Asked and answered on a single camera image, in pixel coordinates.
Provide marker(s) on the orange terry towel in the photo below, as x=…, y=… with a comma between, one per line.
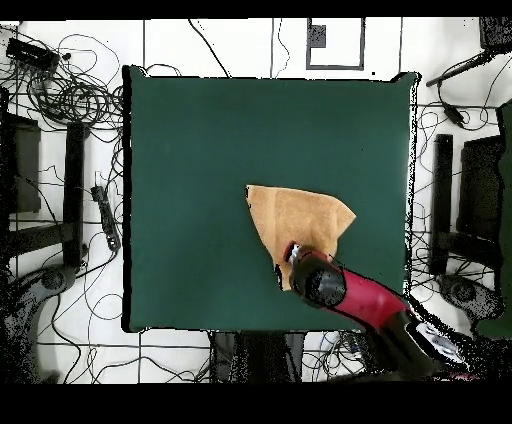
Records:
x=296, y=216

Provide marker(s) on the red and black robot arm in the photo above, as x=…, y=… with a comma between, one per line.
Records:
x=368, y=300

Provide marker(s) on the black flat box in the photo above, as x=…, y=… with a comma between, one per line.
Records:
x=24, y=168
x=480, y=188

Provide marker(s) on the black oblong box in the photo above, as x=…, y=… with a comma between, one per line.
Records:
x=366, y=348

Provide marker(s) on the dark green table cloth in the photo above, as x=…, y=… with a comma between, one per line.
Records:
x=180, y=140

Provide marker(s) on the long black bar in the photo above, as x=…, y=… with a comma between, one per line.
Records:
x=74, y=192
x=443, y=180

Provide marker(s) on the black chair base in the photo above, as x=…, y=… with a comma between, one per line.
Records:
x=54, y=280
x=464, y=292

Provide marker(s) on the small black power strip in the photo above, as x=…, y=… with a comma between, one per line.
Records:
x=106, y=216

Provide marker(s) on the black power adapter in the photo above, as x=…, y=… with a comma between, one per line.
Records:
x=454, y=115

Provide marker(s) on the black tripod rod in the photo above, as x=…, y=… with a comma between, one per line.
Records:
x=460, y=68

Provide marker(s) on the black speckled box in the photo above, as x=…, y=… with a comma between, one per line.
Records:
x=496, y=34

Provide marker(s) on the grey square frame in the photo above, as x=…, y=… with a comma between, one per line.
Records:
x=308, y=56

